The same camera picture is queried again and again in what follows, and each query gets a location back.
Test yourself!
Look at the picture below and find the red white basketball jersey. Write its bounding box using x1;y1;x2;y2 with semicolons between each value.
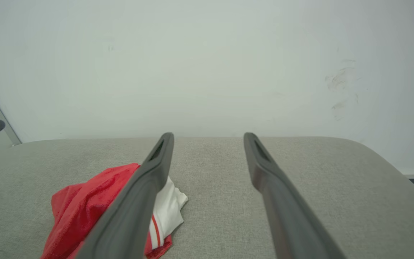
40;163;189;259

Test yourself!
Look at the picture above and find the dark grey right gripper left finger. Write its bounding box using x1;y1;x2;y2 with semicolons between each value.
75;132;175;259

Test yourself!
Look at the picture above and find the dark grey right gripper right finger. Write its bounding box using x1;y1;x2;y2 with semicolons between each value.
243;132;348;259

